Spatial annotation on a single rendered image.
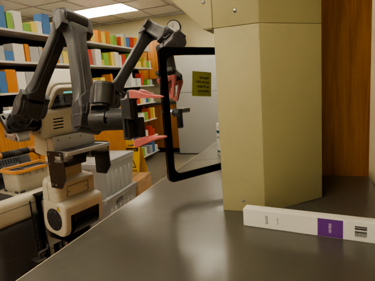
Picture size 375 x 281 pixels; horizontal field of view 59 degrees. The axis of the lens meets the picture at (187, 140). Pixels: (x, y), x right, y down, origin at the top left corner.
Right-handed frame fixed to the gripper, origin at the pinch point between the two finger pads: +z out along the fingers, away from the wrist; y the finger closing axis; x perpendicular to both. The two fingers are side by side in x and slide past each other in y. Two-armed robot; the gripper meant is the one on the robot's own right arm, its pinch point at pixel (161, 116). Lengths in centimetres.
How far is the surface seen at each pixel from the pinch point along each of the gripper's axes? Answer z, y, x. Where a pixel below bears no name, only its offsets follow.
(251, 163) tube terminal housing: 19.9, -13.4, 9.0
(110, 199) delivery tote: -135, -83, 172
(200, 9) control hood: 9.0, 25.5, 8.1
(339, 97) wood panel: 43, 0, 46
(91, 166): -144, -52, 163
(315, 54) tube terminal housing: 35.6, 12.9, 20.8
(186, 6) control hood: 5.6, 26.6, 8.0
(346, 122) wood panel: 45, -8, 46
